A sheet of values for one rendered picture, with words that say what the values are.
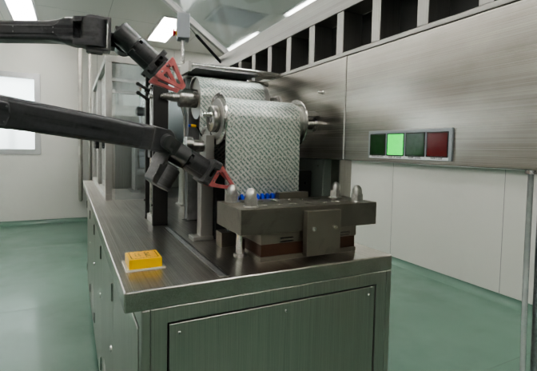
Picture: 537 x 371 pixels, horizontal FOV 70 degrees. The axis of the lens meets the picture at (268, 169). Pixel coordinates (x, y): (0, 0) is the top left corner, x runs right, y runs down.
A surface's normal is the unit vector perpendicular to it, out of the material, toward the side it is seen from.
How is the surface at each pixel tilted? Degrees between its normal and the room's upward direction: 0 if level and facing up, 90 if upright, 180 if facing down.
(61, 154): 90
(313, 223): 90
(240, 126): 90
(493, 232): 90
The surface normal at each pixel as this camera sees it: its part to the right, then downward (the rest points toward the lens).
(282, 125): 0.46, 0.06
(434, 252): -0.89, 0.00
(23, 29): -0.15, 0.07
